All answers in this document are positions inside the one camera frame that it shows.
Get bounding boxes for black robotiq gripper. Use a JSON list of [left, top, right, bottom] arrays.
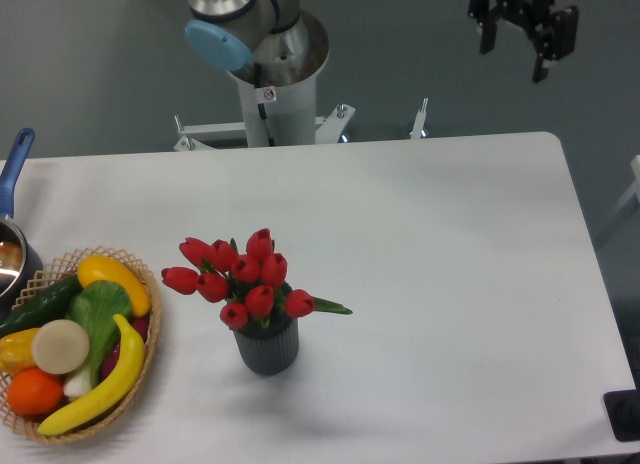
[[467, 0, 579, 83]]

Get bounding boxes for black device at table edge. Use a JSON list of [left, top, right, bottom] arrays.
[[603, 389, 639, 442]]

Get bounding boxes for red purple vegetable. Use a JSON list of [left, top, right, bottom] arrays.
[[100, 316, 149, 381]]

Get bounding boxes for round beige disc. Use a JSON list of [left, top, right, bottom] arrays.
[[31, 319, 90, 375]]

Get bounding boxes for yellow squash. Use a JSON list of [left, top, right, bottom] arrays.
[[77, 254, 151, 318]]

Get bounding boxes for orange fruit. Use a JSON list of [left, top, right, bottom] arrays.
[[7, 367, 63, 416]]

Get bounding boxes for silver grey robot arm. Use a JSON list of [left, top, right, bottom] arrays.
[[184, 0, 579, 88]]

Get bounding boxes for woven wicker basket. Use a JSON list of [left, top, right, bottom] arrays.
[[1, 246, 161, 445]]

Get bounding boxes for blue handled saucepan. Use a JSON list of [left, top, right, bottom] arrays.
[[1, 128, 43, 319]]

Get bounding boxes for red tulip bouquet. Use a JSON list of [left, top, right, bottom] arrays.
[[161, 228, 353, 336]]

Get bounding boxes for yellow bell pepper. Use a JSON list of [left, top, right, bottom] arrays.
[[1, 328, 39, 376]]

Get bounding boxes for green cucumber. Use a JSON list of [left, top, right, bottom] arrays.
[[1, 275, 82, 337]]

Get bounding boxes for dark grey ribbed vase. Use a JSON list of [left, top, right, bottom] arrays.
[[233, 283, 299, 376]]

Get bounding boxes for yellow banana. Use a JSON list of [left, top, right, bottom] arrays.
[[37, 314, 145, 437]]

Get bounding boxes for white furniture frame right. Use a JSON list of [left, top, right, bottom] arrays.
[[593, 155, 639, 248]]

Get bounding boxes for green bok choy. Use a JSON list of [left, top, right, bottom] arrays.
[[64, 280, 132, 401]]

